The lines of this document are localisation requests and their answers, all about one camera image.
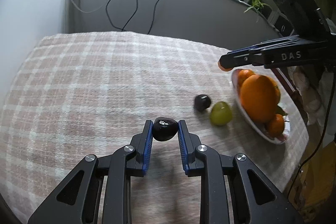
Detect dark plum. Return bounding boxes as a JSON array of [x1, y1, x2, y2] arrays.
[[194, 94, 212, 112], [151, 117, 178, 142]]

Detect small tangerine back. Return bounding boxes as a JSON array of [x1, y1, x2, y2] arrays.
[[237, 69, 255, 87]]

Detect small tangerine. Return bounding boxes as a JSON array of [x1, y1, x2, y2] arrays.
[[265, 114, 285, 138], [237, 69, 255, 87]]

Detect large smooth orange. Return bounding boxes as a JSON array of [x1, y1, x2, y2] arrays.
[[240, 75, 277, 124]]

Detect large dimpled orange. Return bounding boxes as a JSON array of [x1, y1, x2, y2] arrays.
[[269, 77, 281, 104]]

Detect dark plum on cloth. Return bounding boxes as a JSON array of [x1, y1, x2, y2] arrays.
[[194, 94, 212, 112]]

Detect green plum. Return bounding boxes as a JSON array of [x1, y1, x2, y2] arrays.
[[210, 101, 232, 126]]

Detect white floral plate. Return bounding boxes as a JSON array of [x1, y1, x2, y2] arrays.
[[231, 68, 293, 145]]

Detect small tangerine front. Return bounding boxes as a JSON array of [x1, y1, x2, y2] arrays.
[[265, 114, 285, 138]]

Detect pink plaid tablecloth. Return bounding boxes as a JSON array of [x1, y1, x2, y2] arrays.
[[1, 32, 309, 223]]

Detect black cable right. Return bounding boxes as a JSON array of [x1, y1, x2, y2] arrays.
[[146, 0, 174, 35]]

